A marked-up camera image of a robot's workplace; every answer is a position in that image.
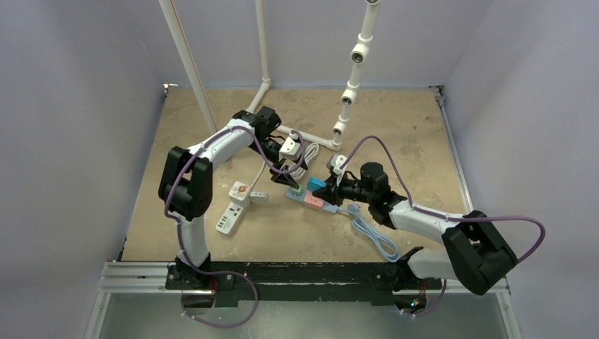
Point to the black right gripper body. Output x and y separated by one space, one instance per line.
333 188

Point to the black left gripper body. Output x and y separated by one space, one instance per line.
277 167

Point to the light blue power strip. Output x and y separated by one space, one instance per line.
327 206

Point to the pink cube adapter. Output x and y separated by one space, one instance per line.
312 201

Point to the green plug adapter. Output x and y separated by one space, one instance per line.
299 191

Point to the white USB power strip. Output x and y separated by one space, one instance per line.
230 219

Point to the blue plug adapter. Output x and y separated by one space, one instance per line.
315 184

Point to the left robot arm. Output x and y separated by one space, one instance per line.
186 185

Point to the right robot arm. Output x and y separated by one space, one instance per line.
474 253

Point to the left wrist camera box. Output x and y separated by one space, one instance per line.
291 149

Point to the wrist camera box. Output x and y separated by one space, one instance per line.
291 149
337 164

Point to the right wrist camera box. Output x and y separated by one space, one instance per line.
337 164

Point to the aluminium rail right table edge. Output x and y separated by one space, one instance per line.
440 98

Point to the white PVC pipe frame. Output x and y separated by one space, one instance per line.
359 54

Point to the aluminium front rail frame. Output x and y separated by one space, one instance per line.
132 302

